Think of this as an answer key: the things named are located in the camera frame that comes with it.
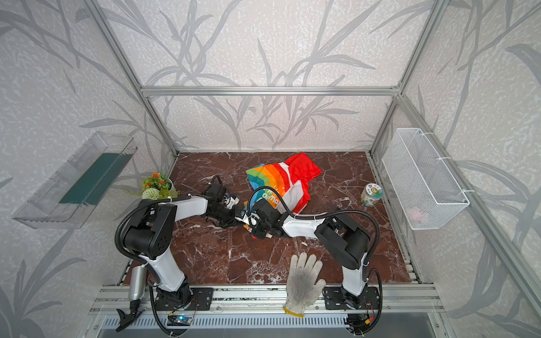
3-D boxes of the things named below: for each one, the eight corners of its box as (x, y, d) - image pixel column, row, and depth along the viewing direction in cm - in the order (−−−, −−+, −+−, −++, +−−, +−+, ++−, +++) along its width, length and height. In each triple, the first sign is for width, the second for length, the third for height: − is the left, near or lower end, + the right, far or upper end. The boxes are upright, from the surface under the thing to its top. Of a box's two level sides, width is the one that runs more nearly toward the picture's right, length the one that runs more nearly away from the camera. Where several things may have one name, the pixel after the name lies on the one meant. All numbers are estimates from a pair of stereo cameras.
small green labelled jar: (362, 207, 100) (368, 197, 93) (359, 193, 105) (364, 183, 98) (378, 207, 100) (385, 197, 93) (374, 193, 105) (380, 183, 98)
